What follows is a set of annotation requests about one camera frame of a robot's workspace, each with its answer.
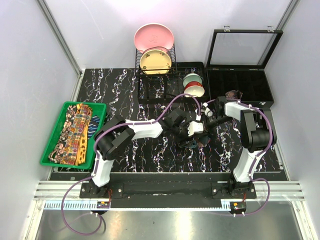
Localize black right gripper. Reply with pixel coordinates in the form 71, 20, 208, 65
194, 113, 232, 139

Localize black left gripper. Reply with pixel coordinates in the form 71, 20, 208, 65
170, 121, 195, 147

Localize navy floral tie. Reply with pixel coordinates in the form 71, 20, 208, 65
178, 135, 211, 149

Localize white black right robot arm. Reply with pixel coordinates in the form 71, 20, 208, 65
201, 96, 277, 199

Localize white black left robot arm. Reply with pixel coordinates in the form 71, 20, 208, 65
90, 109, 195, 198

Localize colourful ties in bin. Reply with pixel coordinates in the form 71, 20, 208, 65
48, 103, 93, 166

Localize rolled dark patterned tie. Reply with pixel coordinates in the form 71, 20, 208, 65
225, 90, 243, 100

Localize red white bowl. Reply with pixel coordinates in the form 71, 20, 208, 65
184, 81, 205, 97

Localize light green bowl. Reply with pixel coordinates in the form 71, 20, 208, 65
182, 73, 203, 88

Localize black tie storage box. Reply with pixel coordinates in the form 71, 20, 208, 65
207, 69, 275, 108

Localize yellow plate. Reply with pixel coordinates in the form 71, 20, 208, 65
139, 47, 172, 75

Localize black glass box lid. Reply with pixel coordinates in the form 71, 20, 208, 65
206, 26, 284, 70

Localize navy striped tie in bin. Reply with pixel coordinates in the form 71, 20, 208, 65
87, 115, 100, 138

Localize pink plate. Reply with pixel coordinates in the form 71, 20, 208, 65
133, 23, 175, 53

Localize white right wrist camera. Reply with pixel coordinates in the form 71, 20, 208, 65
201, 102, 213, 117

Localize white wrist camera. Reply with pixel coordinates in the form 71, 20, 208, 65
187, 115, 204, 137
201, 102, 213, 117

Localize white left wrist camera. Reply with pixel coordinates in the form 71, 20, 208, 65
187, 115, 204, 137

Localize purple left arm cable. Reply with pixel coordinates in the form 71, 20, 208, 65
60, 92, 203, 237

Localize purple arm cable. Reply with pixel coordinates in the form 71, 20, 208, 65
60, 92, 203, 237
204, 98, 275, 216

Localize black wire dish rack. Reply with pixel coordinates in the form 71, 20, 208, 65
135, 46, 210, 105

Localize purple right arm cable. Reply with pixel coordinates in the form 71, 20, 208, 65
204, 98, 275, 216

